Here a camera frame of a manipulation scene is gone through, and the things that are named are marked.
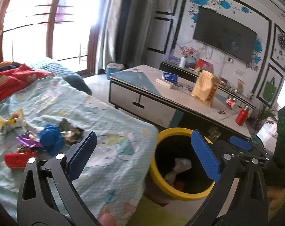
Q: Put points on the red floral blanket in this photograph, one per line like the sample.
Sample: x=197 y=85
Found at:
x=15 y=82

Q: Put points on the brown framed glass door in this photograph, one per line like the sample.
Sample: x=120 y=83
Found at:
x=92 y=51

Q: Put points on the white wall notice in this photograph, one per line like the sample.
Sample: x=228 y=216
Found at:
x=240 y=73

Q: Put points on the red plastic bag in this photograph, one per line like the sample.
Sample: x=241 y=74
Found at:
x=180 y=185

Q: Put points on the black snack wrapper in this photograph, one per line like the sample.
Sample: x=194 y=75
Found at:
x=72 y=131

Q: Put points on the blue and white box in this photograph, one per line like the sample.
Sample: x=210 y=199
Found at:
x=114 y=70

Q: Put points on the blue plastic bag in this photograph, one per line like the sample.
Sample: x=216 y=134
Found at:
x=50 y=139

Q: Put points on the standing air conditioner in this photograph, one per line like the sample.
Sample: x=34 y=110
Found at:
x=137 y=33

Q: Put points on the yellow and white wrapper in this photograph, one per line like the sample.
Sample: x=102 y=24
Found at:
x=10 y=122

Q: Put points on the orange snack pack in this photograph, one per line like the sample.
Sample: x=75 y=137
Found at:
x=241 y=86

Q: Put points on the purple foil wrapper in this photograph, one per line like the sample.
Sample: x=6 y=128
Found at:
x=27 y=139

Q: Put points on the blue quilted sofa cover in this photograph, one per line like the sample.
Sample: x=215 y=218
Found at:
x=62 y=73

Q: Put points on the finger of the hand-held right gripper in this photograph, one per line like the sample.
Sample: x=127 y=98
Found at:
x=240 y=143
x=237 y=155

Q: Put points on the black framed wall clock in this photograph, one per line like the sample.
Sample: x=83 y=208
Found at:
x=281 y=42

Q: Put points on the black TV stand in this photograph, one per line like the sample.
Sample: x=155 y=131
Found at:
x=175 y=69

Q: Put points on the person's right forearm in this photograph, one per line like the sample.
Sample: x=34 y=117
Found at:
x=281 y=200

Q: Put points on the person's green clothing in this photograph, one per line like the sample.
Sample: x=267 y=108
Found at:
x=161 y=214

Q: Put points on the purple box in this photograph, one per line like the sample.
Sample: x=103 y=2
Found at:
x=173 y=58

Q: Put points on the teal basin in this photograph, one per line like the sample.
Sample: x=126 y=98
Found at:
x=256 y=140

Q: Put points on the grey and blue curtain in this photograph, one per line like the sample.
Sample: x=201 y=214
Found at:
x=114 y=28

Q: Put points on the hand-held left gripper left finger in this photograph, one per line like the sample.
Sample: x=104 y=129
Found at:
x=82 y=153

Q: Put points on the wall-mounted television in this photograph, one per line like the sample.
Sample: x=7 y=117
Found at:
x=224 y=33

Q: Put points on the white flat box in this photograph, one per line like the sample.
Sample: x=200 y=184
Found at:
x=164 y=82

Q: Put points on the yellow rim trash bin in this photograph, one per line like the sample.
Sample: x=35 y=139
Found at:
x=156 y=169

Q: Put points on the round framed ornament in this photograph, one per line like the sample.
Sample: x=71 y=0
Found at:
x=191 y=62

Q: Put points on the clear crumpled plastic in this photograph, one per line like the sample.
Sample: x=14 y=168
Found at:
x=215 y=133

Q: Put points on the red lid glass jar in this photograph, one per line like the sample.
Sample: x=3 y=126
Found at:
x=231 y=102

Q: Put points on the red wrapper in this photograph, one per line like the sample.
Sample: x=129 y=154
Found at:
x=17 y=160

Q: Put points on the red gift box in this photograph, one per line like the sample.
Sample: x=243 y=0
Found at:
x=203 y=64

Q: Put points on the green tote bag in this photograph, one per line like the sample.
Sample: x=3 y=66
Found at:
x=270 y=90

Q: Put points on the white vase with red flowers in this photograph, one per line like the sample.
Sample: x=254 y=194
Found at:
x=182 y=61

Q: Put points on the red bottle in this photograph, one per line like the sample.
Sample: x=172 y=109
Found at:
x=241 y=116

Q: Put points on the blue tissue pack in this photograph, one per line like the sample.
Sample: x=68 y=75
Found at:
x=169 y=77

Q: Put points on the white and teal coffee table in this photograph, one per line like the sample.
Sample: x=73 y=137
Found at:
x=184 y=95

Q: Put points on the potted green plant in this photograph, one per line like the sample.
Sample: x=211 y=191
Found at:
x=264 y=117

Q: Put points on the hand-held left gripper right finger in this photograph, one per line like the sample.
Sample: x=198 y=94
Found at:
x=204 y=156

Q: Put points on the yellow paper bag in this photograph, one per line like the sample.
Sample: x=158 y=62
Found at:
x=204 y=88

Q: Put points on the white plastic bag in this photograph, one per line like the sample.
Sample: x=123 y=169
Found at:
x=177 y=167

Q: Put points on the metal key rings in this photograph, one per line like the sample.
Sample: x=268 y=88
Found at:
x=222 y=112

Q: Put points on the orange cloth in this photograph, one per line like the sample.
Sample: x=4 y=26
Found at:
x=3 y=66

